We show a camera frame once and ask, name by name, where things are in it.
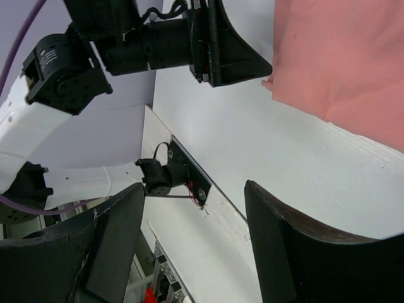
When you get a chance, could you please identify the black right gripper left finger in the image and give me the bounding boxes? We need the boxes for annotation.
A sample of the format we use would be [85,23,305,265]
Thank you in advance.
[1,183,145,302]

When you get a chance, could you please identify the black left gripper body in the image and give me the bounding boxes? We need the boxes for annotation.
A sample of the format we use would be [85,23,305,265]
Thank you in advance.
[65,1,218,85]

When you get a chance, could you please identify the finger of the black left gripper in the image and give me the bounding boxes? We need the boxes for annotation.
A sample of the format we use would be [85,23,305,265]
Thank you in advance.
[208,0,272,87]

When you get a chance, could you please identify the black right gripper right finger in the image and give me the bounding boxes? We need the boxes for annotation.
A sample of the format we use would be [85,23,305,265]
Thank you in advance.
[244,180,403,302]

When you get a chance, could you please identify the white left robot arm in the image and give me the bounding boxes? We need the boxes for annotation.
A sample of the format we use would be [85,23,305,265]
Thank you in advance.
[1,1,272,225]

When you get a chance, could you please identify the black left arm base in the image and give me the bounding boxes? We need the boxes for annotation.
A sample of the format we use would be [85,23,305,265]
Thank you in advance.
[153,135,213,209]

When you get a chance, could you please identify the white foam front panel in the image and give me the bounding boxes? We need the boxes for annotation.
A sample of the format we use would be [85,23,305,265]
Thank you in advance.
[138,104,263,303]

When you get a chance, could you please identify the folded pink t-shirt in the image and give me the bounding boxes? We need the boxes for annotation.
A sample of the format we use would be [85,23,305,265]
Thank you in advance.
[263,1,403,151]

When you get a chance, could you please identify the aluminium table edge rail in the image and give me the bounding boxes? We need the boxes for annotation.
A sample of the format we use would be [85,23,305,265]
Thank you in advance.
[132,239,193,303]

